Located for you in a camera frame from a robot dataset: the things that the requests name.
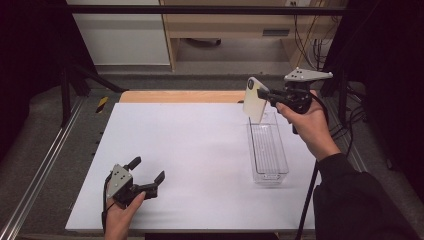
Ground dark curtain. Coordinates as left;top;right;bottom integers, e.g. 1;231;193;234
323;0;424;204
0;0;98;164

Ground black floor cables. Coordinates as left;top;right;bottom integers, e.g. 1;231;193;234
328;81;369;158

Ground person's left hand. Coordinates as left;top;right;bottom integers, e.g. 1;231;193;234
105;191;147;234

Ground pastel gradient phone case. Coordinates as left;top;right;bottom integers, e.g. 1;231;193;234
242;76;270;125

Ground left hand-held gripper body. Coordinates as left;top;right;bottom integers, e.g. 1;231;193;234
106;163;159;210

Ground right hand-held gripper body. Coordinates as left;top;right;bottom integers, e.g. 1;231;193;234
274;67;334;114

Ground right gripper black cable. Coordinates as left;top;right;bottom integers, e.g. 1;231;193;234
292;92;331;240

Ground black horizontal frame bar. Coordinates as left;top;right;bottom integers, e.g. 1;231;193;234
64;4;349;16

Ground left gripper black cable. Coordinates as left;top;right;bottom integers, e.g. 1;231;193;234
100;173;116;234

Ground clear plastic storage box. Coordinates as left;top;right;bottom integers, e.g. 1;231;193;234
247;111;290;185

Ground white board sheet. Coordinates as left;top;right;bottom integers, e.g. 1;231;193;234
64;102;323;233

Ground light wooden desk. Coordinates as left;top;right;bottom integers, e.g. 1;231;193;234
159;0;348;72

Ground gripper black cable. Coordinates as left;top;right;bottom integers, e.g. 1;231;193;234
292;92;331;240
100;173;116;234

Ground person's right hand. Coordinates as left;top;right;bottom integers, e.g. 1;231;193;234
275;89;341;163

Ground hanging cable bundle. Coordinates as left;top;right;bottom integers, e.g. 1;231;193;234
292;13;338;72

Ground white cabinet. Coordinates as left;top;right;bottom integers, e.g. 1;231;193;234
65;0;172;66

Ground black metal stand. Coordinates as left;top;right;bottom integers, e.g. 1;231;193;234
60;62;130;128
319;64;350;127

